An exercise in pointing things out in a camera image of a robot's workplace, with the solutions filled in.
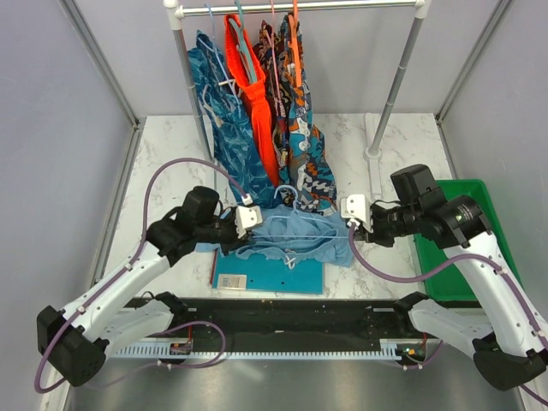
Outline light blue shorts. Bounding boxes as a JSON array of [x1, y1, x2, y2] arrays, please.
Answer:
[[195, 204, 354, 270]]

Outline light blue wire hanger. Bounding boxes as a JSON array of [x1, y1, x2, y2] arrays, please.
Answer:
[[253, 184, 348, 240]]

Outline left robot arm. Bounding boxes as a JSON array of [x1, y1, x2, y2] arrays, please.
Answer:
[[36, 186, 262, 387]]

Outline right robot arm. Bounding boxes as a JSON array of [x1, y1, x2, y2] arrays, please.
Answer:
[[341, 164, 547, 391]]

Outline blue patterned shorts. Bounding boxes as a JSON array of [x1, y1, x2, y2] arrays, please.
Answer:
[[188, 31, 280, 209]]

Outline colourful cartoon print shorts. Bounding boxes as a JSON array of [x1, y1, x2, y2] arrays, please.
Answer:
[[278, 14, 337, 216]]

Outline orange shorts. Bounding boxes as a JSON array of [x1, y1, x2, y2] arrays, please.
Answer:
[[224, 15, 279, 186]]

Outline blue plastic hanger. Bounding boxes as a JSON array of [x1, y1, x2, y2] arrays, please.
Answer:
[[205, 3, 238, 98]]

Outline teal plastic hanger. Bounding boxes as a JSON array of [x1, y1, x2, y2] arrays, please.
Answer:
[[228, 0, 258, 85]]

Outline dark comic print shorts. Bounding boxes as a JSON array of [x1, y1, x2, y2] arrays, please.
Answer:
[[253, 21, 290, 182]]

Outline pink plastic hanger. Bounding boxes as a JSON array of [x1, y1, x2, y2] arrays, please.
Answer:
[[265, 0, 282, 113]]

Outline orange plastic hanger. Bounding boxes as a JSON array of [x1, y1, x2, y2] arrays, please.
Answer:
[[285, 0, 302, 87]]

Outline teal folder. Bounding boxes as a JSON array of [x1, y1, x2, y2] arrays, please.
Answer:
[[210, 253, 324, 295]]

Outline green plastic bin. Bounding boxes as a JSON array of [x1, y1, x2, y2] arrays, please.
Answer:
[[410, 178, 524, 301]]

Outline white metal clothes rack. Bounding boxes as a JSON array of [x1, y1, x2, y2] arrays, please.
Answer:
[[163, 0, 432, 200]]

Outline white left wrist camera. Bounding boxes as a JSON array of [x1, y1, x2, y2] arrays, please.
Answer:
[[235, 194, 263, 238]]

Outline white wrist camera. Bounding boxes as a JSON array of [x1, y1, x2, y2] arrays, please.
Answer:
[[235, 194, 263, 238], [339, 194, 372, 232]]

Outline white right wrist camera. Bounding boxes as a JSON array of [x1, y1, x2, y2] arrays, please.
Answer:
[[339, 194, 372, 232]]

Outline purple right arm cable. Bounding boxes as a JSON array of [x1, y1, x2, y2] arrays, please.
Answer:
[[347, 220, 548, 408]]

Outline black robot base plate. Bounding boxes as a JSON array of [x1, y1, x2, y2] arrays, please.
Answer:
[[154, 292, 435, 352]]

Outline light blue cable duct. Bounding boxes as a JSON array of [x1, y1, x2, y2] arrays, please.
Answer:
[[112, 338, 402, 361]]

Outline left aluminium frame post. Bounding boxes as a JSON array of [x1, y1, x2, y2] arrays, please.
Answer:
[[57, 0, 141, 132]]

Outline aluminium frame post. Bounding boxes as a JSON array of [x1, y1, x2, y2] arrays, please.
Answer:
[[435, 0, 514, 126], [57, 0, 141, 132]]

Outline right aluminium frame post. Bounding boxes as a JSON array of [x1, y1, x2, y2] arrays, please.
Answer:
[[435, 0, 514, 126]]

